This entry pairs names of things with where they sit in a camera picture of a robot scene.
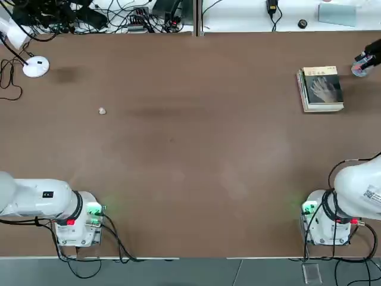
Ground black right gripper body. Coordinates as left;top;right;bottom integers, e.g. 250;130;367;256
363;38;381;58

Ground dark book with hand print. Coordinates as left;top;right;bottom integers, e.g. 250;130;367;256
302;65;345;108

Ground cream paperback book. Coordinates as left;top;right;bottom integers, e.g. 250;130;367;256
296;70;345;114

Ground light blue pad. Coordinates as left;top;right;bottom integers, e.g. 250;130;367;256
317;3;357;27

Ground metal floor socket cover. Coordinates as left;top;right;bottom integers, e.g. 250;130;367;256
302;263;323;284

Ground black flat device with labels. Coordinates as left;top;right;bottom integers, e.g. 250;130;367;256
11;0;72;29

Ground white desk lamp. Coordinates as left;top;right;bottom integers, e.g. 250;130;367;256
0;17;51;79

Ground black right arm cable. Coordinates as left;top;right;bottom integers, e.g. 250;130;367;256
327;152;381;191

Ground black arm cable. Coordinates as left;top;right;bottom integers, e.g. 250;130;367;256
0;216;60;230
327;152;381;191

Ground aluminium frame post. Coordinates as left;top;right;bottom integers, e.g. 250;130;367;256
192;0;206;37

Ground black right arm base cables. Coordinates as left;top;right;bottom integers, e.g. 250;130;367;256
302;222;381;286

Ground black arm base cables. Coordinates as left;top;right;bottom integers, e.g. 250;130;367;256
56;213;179;279
302;222;381;286

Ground USB hub with cables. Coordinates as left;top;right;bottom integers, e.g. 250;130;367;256
127;6;155;33

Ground black left arm base cables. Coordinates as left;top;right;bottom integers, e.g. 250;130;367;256
56;213;179;279

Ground black lamp cable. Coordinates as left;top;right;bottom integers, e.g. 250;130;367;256
0;49;35;101

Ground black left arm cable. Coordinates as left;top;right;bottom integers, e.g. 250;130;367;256
0;216;60;230

